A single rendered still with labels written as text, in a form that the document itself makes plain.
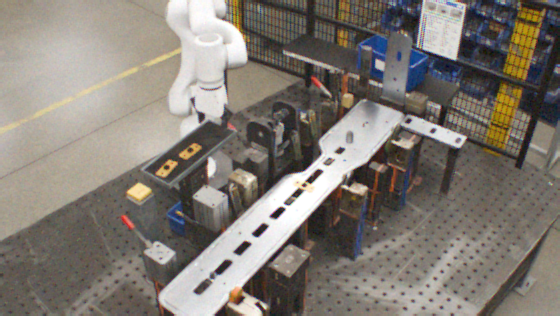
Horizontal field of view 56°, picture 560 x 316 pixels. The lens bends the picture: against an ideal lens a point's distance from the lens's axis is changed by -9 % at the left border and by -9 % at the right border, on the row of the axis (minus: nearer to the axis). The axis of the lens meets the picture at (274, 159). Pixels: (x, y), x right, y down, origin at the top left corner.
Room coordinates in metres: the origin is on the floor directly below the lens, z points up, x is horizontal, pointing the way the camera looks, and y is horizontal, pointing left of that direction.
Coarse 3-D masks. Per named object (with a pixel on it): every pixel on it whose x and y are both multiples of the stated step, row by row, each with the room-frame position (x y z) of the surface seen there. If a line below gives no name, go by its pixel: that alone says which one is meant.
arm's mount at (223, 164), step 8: (216, 152) 2.07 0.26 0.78; (216, 160) 2.02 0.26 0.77; (224, 160) 2.02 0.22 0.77; (216, 168) 1.96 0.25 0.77; (224, 168) 1.97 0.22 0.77; (232, 168) 1.97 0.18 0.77; (216, 176) 1.91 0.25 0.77; (224, 176) 1.92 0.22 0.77; (176, 184) 1.84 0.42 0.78; (216, 184) 1.86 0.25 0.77; (224, 184) 1.87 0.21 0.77; (168, 192) 1.87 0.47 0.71; (176, 192) 1.83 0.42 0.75; (224, 192) 1.86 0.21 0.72; (176, 200) 1.83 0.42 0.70
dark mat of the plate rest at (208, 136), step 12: (204, 132) 1.70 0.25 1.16; (216, 132) 1.70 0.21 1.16; (228, 132) 1.70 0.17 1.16; (180, 144) 1.63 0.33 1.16; (192, 144) 1.63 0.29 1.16; (204, 144) 1.63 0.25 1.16; (216, 144) 1.63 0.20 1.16; (168, 156) 1.56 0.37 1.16; (180, 156) 1.56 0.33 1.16; (192, 156) 1.56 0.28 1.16; (156, 168) 1.49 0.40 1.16; (180, 168) 1.50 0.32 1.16; (168, 180) 1.43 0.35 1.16
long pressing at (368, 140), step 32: (352, 128) 1.96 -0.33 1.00; (384, 128) 1.96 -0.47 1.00; (320, 160) 1.74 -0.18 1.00; (352, 160) 1.74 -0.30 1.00; (288, 192) 1.56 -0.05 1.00; (320, 192) 1.56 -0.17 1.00; (256, 224) 1.39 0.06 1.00; (288, 224) 1.39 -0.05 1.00; (224, 256) 1.24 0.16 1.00; (256, 256) 1.25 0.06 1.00; (192, 288) 1.11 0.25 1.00; (224, 288) 1.11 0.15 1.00
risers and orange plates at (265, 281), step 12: (324, 204) 1.63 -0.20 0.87; (312, 216) 1.65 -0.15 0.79; (324, 216) 1.62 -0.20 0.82; (312, 228) 1.64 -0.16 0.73; (324, 228) 1.61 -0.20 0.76; (240, 252) 1.31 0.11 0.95; (252, 276) 1.27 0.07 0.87; (264, 276) 1.29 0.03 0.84; (252, 288) 1.27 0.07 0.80; (264, 288) 1.29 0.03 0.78; (264, 300) 1.29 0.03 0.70
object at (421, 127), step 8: (416, 120) 2.02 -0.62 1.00; (424, 120) 2.03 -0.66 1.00; (408, 128) 1.97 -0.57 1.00; (416, 128) 1.96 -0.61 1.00; (424, 128) 1.97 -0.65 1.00; (440, 128) 1.97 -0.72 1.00; (424, 136) 1.92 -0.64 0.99; (432, 136) 1.91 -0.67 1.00; (440, 136) 1.91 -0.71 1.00; (448, 136) 1.91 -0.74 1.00; (456, 136) 1.91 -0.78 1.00; (464, 136) 1.91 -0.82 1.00; (448, 144) 1.86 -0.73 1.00; (456, 144) 1.85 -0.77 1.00
